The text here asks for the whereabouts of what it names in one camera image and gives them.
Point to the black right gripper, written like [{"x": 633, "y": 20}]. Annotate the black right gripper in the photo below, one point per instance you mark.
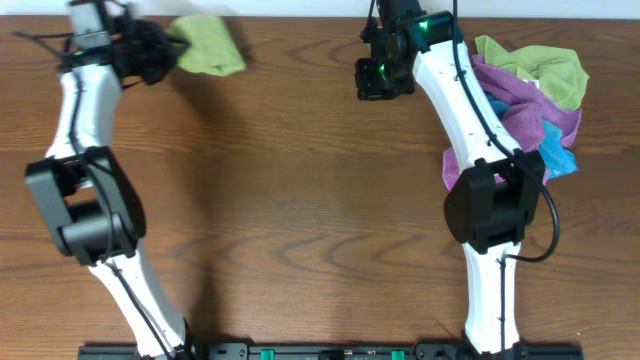
[{"x": 366, "y": 89}]

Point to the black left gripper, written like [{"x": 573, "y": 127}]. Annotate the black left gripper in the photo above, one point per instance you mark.
[{"x": 154, "y": 55}]

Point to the light green cloth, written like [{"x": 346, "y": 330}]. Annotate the light green cloth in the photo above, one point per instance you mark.
[{"x": 211, "y": 49}]

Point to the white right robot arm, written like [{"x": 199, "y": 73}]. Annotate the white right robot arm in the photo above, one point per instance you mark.
[{"x": 495, "y": 194}]

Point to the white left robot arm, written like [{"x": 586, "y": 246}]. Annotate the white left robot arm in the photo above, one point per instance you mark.
[{"x": 87, "y": 202}]

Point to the purple cloth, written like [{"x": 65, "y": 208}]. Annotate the purple cloth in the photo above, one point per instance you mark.
[{"x": 507, "y": 87}]

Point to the olive green cloth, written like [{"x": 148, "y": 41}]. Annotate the olive green cloth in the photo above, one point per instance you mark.
[{"x": 557, "y": 71}]

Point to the blue cloth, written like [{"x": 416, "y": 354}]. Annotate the blue cloth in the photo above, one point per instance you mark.
[{"x": 546, "y": 128}]

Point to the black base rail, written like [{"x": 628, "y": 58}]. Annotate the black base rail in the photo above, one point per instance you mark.
[{"x": 428, "y": 351}]

